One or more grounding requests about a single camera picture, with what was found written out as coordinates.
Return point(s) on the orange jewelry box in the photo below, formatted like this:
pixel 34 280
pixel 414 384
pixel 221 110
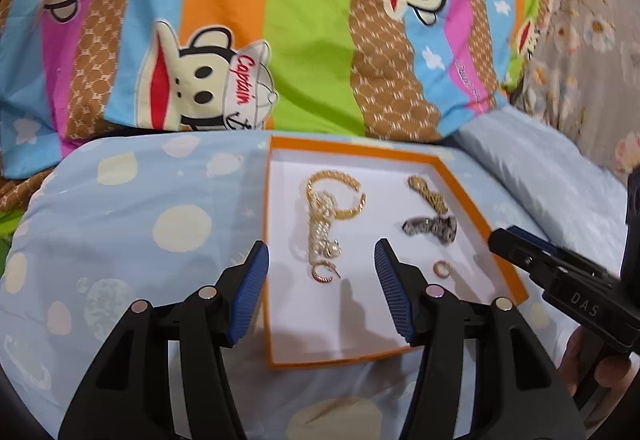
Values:
pixel 380 200

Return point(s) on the light blue spotted pillow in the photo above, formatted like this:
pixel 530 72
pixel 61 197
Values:
pixel 125 200

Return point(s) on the plain light blue quilt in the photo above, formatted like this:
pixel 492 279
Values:
pixel 525 155

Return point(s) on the gold hoop earring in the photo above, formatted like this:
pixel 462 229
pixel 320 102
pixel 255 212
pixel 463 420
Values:
pixel 315 275

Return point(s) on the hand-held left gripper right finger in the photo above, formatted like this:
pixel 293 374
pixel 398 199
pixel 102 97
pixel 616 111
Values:
pixel 392 290

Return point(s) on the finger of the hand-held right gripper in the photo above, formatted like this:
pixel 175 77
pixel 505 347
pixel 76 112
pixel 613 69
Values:
pixel 520 247
pixel 634 225

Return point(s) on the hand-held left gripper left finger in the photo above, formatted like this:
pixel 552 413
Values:
pixel 250 285

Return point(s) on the colourful striped monkey blanket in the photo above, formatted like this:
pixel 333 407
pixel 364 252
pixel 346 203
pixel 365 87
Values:
pixel 300 20

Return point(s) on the person's right hand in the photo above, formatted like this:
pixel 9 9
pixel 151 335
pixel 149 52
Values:
pixel 620 377

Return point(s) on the small gold studded hoop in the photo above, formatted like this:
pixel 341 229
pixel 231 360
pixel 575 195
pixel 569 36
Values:
pixel 436 265

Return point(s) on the grey floral pillow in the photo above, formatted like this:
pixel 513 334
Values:
pixel 585 45

